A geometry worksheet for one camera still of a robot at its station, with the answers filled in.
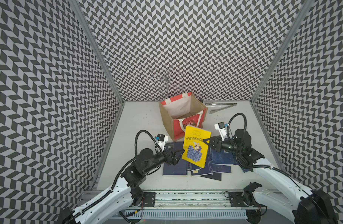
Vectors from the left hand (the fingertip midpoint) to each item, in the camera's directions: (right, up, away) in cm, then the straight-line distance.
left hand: (179, 150), depth 71 cm
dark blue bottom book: (+21, -17, +9) cm, 28 cm away
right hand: (+13, +3, +3) cm, 14 cm away
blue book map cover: (+17, -12, +8) cm, 23 cm away
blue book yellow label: (+7, -12, +10) cm, 17 cm away
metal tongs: (+43, +26, +47) cm, 68 cm away
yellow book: (+9, -1, +5) cm, 10 cm away
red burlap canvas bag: (+4, +21, +28) cm, 36 cm away
